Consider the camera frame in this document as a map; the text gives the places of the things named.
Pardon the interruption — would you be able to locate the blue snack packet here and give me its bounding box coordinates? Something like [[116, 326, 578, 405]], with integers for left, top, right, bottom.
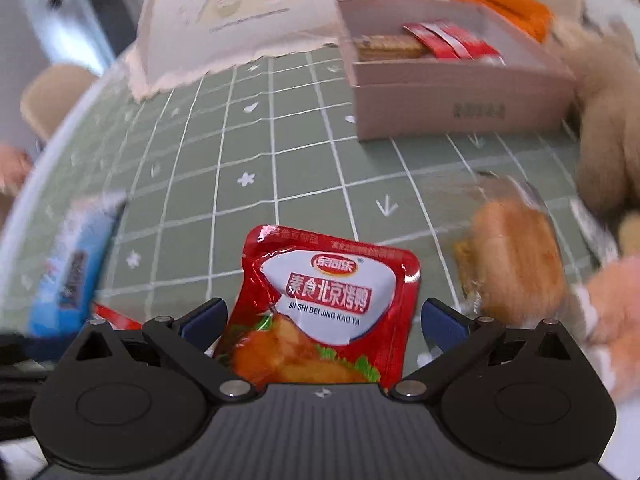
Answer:
[[27, 190, 127, 338]]

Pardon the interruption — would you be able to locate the white mesh food cover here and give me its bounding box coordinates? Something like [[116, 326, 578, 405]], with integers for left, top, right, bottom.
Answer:
[[125, 0, 340, 101]]

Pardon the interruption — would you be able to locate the beige chair left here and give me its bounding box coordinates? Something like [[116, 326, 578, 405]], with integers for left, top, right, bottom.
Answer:
[[20, 63, 99, 143]]

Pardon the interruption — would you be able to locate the red sachet with barcode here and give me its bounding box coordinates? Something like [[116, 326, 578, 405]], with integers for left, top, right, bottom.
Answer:
[[402, 21, 503, 63]]

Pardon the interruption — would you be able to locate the pink cardboard box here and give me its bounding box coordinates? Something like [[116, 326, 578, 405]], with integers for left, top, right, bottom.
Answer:
[[336, 0, 575, 141]]

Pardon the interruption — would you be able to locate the large red roast duck packet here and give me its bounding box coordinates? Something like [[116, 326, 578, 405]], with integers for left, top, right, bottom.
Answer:
[[214, 224, 421, 389]]

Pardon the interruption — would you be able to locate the green grid table mat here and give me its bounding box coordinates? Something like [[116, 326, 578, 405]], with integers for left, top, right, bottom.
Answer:
[[1, 48, 593, 330]]

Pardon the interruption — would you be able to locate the orange package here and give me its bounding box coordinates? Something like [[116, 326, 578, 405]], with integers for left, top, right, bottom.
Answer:
[[457, 0, 553, 44]]

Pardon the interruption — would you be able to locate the brown teddy bear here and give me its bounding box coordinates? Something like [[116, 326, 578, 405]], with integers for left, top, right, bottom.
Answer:
[[547, 18, 639, 221]]

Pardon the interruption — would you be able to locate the long biscuit pack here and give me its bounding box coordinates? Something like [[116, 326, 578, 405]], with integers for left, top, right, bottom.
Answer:
[[352, 35, 432, 62]]

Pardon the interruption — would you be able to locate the small red snack packet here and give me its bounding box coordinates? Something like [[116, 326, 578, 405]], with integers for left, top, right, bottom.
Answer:
[[93, 302, 141, 330]]

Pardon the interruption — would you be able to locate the clear bread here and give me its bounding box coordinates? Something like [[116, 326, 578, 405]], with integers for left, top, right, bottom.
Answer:
[[454, 172, 570, 327]]

